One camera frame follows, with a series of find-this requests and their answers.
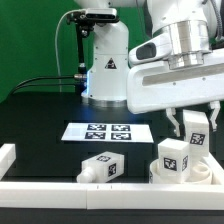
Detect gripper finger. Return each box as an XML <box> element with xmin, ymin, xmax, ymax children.
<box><xmin>166</xmin><ymin>108</ymin><xmax>180</xmax><ymax>137</ymax></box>
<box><xmin>209</xmin><ymin>101</ymin><xmax>221</xmax><ymax>131</ymax></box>

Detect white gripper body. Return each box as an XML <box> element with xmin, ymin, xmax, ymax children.
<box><xmin>127</xmin><ymin>48</ymin><xmax>224</xmax><ymax>114</ymax></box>

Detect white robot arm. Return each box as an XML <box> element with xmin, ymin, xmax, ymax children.
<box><xmin>74</xmin><ymin>0</ymin><xmax>224</xmax><ymax>125</ymax></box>

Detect white marker sheet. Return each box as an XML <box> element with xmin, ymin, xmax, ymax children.
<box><xmin>61</xmin><ymin>123</ymin><xmax>153</xmax><ymax>143</ymax></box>

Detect white U-shaped fence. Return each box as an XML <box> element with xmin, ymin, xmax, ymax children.
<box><xmin>0</xmin><ymin>144</ymin><xmax>224</xmax><ymax>210</ymax></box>

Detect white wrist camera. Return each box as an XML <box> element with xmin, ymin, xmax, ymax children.
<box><xmin>129</xmin><ymin>33</ymin><xmax>172</xmax><ymax>66</ymax></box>

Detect grey arm hose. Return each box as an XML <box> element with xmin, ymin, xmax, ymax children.
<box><xmin>209</xmin><ymin>0</ymin><xmax>224</xmax><ymax>42</ymax></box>

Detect black base cables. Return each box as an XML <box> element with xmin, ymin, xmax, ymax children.
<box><xmin>9</xmin><ymin>75</ymin><xmax>88</xmax><ymax>96</ymax></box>

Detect black camera stand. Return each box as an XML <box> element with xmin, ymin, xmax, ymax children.
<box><xmin>66</xmin><ymin>8</ymin><xmax>119</xmax><ymax>94</ymax></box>

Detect grey camera cable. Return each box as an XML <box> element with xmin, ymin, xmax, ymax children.
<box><xmin>54</xmin><ymin>9</ymin><xmax>83</xmax><ymax>94</ymax></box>

